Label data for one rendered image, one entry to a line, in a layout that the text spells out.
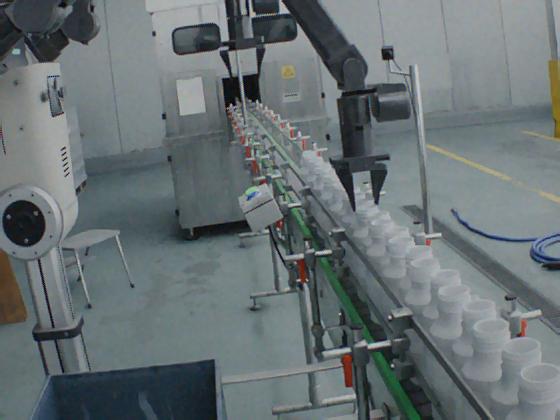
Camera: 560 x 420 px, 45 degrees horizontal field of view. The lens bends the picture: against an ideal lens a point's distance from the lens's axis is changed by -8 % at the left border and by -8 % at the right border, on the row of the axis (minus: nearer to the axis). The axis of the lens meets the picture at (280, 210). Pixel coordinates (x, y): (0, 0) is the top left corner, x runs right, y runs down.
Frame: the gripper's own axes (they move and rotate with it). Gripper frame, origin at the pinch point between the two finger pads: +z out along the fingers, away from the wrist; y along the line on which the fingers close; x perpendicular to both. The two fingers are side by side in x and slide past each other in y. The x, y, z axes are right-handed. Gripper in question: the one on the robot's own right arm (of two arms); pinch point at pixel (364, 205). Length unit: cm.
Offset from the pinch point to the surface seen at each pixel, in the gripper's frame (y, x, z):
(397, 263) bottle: -2.1, -31.0, 2.1
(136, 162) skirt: -160, 1018, 98
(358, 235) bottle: -3.0, -7.5, 3.4
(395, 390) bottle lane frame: -6.0, -42.0, 16.2
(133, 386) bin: -45, -10, 24
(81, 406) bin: -56, -10, 27
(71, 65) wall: -247, 1020, -76
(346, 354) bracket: -12.5, -44.9, 8.3
